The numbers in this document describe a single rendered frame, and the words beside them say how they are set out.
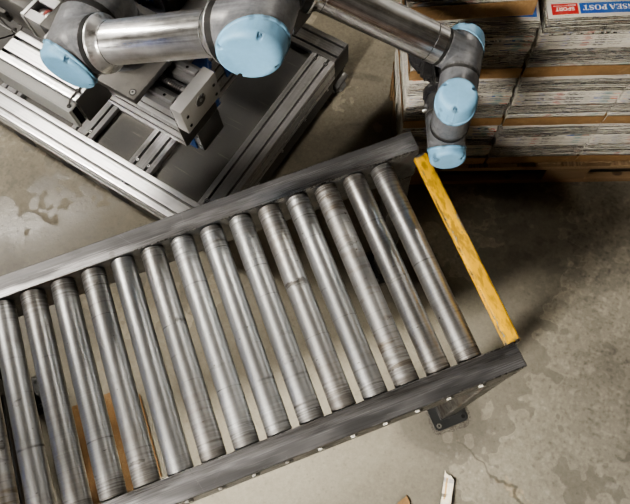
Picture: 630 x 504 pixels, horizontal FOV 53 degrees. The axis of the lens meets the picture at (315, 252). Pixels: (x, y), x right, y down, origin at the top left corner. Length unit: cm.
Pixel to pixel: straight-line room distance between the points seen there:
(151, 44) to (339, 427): 78
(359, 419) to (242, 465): 23
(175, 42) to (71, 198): 131
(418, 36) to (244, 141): 97
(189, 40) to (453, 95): 48
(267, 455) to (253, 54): 71
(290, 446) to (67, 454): 42
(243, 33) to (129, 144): 117
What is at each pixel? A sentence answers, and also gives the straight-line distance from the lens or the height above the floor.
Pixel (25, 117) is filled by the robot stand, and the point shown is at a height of 23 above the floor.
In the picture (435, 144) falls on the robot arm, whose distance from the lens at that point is 128.
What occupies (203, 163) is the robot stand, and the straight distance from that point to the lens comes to 209.
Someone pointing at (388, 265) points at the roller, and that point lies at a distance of 127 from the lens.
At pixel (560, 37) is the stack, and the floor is 75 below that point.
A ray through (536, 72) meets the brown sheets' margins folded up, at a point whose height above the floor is 63.
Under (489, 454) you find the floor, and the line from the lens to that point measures 204.
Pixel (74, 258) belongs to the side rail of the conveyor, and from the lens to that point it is 139.
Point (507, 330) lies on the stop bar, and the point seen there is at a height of 82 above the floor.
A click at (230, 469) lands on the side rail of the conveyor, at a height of 80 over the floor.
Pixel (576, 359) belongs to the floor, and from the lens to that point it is 216.
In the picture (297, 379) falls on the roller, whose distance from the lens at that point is 121.
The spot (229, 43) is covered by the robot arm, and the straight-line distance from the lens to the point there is 110.
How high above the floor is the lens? 200
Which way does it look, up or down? 69 degrees down
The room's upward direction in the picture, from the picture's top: 8 degrees counter-clockwise
